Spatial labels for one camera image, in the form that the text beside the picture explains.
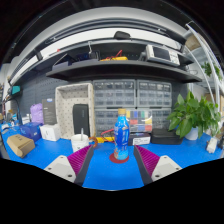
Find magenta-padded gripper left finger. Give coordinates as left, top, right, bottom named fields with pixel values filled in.
left=43, top=144, right=95, bottom=187

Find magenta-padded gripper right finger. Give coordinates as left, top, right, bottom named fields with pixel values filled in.
left=133, top=144, right=184, bottom=186

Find blue drink bottle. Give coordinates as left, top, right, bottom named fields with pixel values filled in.
left=113, top=107, right=131, bottom=162

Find flat black case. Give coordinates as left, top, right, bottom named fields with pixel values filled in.
left=150, top=128, right=184, bottom=145

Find white mug with face print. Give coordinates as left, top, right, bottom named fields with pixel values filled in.
left=70, top=133, right=99, bottom=154

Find small white box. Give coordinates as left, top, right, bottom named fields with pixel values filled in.
left=39, top=123, right=62, bottom=142

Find black box with white label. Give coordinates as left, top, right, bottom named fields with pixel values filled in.
left=128, top=132, right=152, bottom=146

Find brown cardboard box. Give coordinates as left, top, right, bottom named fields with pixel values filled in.
left=6, top=133, right=36, bottom=159

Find blue box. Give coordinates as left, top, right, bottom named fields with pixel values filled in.
left=19, top=121, right=43, bottom=142

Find grey parts drawer cabinet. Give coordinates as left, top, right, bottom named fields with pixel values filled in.
left=94, top=108, right=128, bottom=136
left=92, top=79, right=138, bottom=109
left=136, top=79, right=173, bottom=108
left=151, top=107, right=173, bottom=130

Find white power adapter block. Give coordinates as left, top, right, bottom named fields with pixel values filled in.
left=205, top=136, right=219, bottom=154

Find clear box of coloured parts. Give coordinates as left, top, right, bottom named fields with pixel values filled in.
left=125, top=109, right=154, bottom=134

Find flat round red coaster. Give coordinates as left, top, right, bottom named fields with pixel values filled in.
left=109, top=152, right=130, bottom=164

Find beige dotted storage tray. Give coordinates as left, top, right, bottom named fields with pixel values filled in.
left=54, top=82, right=96, bottom=140

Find dark grey carton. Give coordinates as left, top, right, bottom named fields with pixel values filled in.
left=41, top=98, right=58, bottom=126

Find green potted plant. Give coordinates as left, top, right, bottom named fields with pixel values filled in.
left=166, top=90, right=222, bottom=141

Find purple bag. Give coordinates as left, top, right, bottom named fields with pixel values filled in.
left=29, top=102, right=45, bottom=125

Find black microscope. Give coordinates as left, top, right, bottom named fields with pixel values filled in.
left=216, top=129, right=224, bottom=149

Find black overhead shelf unit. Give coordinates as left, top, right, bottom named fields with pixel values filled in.
left=6, top=19, right=204, bottom=84

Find white shelf unit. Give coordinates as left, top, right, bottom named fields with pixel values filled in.
left=184, top=21, right=224, bottom=114

